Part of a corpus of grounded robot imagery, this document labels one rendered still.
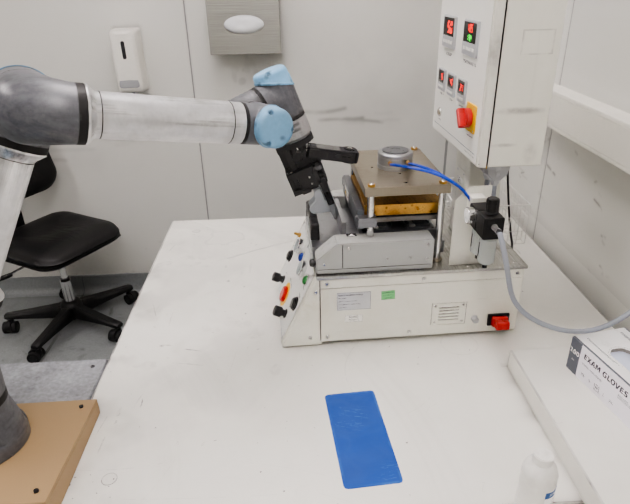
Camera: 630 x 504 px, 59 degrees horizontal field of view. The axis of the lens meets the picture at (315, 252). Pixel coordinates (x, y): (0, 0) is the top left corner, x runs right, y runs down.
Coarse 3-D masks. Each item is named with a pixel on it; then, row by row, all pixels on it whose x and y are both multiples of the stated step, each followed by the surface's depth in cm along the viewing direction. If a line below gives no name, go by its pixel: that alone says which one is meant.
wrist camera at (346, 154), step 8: (312, 144) 122; (320, 144) 123; (312, 152) 120; (320, 152) 120; (328, 152) 120; (336, 152) 120; (344, 152) 121; (352, 152) 121; (336, 160) 121; (344, 160) 121; (352, 160) 122
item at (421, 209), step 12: (360, 192) 126; (384, 204) 119; (396, 204) 119; (408, 204) 119; (420, 204) 119; (432, 204) 120; (384, 216) 120; (396, 216) 121; (408, 216) 120; (420, 216) 121; (432, 216) 121
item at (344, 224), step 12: (336, 204) 133; (324, 216) 136; (348, 216) 136; (324, 228) 130; (336, 228) 130; (348, 228) 130; (312, 240) 124; (324, 240) 124; (444, 240) 123; (312, 252) 122
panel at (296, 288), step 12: (300, 252) 139; (288, 264) 147; (288, 276) 142; (312, 276) 120; (288, 288) 137; (300, 288) 127; (288, 300) 133; (300, 300) 123; (288, 312) 129; (288, 324) 126
